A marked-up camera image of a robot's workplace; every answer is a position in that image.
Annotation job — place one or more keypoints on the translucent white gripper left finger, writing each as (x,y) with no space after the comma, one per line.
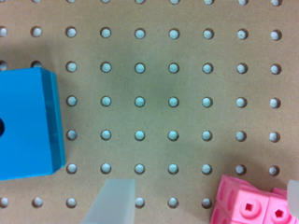
(114,204)

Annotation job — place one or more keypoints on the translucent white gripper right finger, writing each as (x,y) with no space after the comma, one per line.
(293,197)

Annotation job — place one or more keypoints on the pink linking cube block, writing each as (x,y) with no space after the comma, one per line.
(239,202)

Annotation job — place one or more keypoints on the blue block with hole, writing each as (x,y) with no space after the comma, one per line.
(31,139)

